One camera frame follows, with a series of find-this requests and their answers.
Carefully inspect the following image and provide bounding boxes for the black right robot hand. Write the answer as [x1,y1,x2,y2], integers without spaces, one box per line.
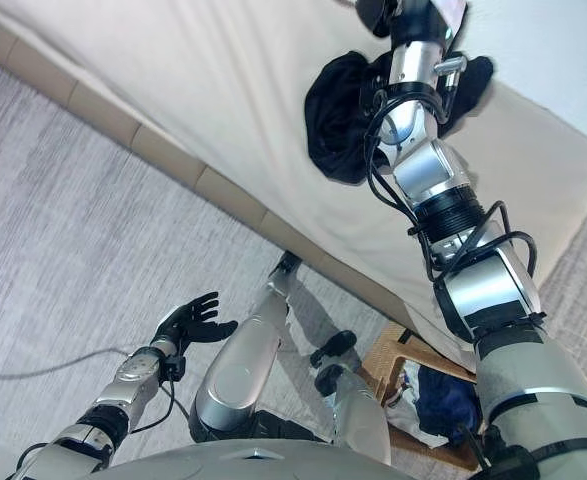
[355,0,468,45]

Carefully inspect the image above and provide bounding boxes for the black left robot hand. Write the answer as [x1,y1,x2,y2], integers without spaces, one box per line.
[153,292,239,351]

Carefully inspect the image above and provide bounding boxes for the black garment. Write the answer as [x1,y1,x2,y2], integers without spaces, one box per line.
[303,49,495,187]

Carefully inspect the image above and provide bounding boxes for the white garment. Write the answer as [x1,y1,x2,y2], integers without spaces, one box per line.
[389,358,427,437]

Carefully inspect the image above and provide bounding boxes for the blue garment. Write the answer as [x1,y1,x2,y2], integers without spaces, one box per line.
[415,366,480,447]

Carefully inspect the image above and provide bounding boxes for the tan padded bed base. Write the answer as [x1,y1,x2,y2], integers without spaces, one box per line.
[0,7,417,337]

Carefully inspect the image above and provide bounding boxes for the brown wicker basket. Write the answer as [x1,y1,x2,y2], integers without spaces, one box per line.
[360,319,485,472]

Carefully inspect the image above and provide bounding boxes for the beige bed cover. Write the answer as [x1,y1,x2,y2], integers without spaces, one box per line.
[0,0,587,374]

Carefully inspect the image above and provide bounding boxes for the silver left robot leg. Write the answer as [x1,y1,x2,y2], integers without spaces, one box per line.
[189,251,303,445]

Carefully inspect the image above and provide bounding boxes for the grey woven rug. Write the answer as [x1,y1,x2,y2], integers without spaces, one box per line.
[0,49,587,480]

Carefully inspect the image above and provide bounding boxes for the grey robot torso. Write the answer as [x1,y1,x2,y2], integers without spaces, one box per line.
[92,433,427,480]

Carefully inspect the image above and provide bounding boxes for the white duvet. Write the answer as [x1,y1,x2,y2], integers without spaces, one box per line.
[465,0,587,161]

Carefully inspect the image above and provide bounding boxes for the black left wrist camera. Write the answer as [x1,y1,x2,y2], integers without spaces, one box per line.
[161,356,188,382]

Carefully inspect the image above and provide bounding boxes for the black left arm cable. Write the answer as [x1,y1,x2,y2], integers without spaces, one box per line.
[126,377,193,437]

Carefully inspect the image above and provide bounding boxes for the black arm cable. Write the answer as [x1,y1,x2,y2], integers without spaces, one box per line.
[361,84,540,289]
[126,377,193,437]

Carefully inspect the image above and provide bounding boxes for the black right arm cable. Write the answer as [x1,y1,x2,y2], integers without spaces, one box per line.
[361,84,540,289]

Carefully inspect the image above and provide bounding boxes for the grey floor cable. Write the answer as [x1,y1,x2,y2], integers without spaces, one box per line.
[0,348,130,382]

